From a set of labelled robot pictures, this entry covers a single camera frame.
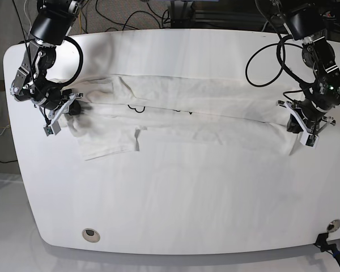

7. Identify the yellow cable on floor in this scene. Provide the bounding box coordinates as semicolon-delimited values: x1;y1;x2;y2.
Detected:
78;0;87;33

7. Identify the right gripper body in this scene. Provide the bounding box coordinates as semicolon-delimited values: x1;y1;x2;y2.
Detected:
33;89;83;125

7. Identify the right table cable grommet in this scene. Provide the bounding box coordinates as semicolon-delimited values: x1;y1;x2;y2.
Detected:
326;219;340;233

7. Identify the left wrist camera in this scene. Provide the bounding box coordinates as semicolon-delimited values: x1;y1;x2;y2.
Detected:
300;131;319;148

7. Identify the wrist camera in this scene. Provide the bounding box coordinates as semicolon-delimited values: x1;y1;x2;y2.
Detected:
300;131;319;148
44;122;61;137

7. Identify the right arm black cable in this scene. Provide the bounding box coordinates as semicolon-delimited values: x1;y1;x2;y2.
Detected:
49;35;84;87

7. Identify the table cable grommet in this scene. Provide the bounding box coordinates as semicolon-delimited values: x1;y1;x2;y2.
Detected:
82;228;100;243
326;219;340;233

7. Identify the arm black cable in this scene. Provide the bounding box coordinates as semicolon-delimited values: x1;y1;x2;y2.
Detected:
49;35;84;87
245;0;315;91

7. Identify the left table cable grommet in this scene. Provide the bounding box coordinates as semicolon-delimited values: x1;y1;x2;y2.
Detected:
82;228;100;243

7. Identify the white printed T-shirt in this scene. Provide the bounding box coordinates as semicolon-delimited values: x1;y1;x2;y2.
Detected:
59;75;297;160

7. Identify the black aluminium frame stand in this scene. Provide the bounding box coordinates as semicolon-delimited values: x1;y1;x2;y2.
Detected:
167;1;199;29

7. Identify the black clamp with cable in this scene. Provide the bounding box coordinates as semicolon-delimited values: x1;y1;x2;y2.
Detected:
313;232;340;267

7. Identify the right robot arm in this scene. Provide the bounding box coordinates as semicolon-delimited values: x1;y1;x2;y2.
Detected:
10;1;84;125

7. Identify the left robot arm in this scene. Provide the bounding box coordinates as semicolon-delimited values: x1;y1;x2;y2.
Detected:
273;1;340;146

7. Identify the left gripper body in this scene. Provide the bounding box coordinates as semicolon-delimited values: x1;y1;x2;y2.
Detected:
277;99;336;137

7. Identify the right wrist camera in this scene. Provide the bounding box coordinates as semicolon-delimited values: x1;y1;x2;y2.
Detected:
44;122;61;137

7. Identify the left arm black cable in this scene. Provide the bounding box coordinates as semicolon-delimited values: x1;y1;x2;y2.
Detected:
245;0;315;91

